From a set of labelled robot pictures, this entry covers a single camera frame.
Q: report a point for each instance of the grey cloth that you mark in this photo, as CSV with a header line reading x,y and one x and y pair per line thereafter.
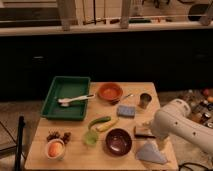
x,y
150,153

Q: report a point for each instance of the yellow banana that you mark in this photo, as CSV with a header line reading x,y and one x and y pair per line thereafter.
x,y
105,126

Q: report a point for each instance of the dark board eraser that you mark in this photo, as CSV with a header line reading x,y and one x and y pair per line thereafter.
x,y
142,132

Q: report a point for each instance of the brown dried fruit pile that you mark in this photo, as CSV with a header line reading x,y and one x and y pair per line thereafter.
x,y
66,137

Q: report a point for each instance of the metal cup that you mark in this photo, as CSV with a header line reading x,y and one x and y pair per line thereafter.
x,y
145,99

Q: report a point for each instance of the black chair frame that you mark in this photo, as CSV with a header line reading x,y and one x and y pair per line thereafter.
x,y
17,147

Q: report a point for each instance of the green plastic tray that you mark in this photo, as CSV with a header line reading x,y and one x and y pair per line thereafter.
x,y
66,87

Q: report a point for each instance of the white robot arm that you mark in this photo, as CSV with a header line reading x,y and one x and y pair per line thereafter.
x,y
173,118

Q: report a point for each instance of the red bowl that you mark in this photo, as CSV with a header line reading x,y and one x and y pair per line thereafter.
x,y
110,91

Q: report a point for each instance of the white brush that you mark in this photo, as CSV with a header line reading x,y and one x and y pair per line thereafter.
x,y
65,102

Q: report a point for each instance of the dark brown bowl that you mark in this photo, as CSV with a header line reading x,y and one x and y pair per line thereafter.
x,y
118,142

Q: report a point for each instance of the blue sponge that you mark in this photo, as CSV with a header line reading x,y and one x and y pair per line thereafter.
x,y
126,111

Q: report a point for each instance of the white cup with orange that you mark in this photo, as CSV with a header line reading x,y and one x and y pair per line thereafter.
x,y
55,149

